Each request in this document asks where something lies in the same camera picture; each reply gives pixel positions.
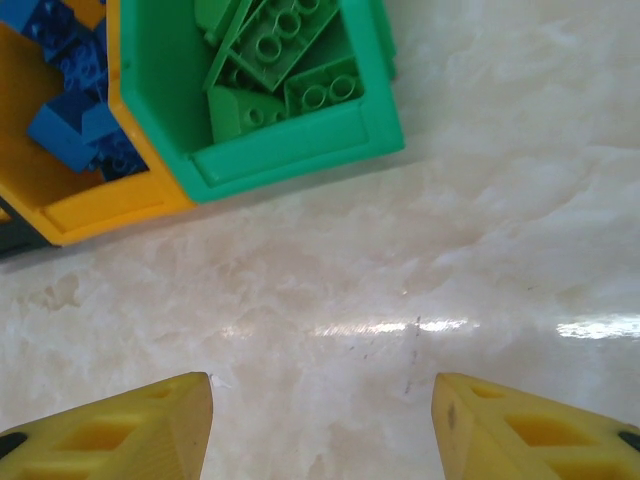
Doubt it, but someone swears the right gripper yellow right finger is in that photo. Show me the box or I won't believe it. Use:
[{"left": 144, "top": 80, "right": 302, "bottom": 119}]
[{"left": 432, "top": 372, "right": 640, "bottom": 480}]

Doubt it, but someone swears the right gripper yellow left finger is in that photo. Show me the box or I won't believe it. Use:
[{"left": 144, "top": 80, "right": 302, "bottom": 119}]
[{"left": 0, "top": 371, "right": 215, "bottom": 480}]

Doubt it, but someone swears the long green lego brick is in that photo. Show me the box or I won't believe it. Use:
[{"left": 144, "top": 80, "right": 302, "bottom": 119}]
[
  {"left": 193, "top": 0, "right": 251, "bottom": 44},
  {"left": 224, "top": 0, "right": 349, "bottom": 94}
]

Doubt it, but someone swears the long blue lego brick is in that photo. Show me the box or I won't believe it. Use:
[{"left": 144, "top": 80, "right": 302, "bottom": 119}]
[{"left": 0, "top": 0, "right": 109, "bottom": 41}]

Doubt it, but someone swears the yellow plastic bin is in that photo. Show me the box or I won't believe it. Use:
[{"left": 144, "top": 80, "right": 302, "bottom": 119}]
[{"left": 0, "top": 0, "right": 199, "bottom": 250}]

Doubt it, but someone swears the black plastic bin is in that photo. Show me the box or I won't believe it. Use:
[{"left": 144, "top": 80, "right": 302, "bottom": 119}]
[{"left": 0, "top": 195, "right": 51, "bottom": 260}]

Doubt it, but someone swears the green plastic bin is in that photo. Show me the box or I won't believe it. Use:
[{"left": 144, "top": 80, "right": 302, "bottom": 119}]
[{"left": 107, "top": 0, "right": 406, "bottom": 205}]

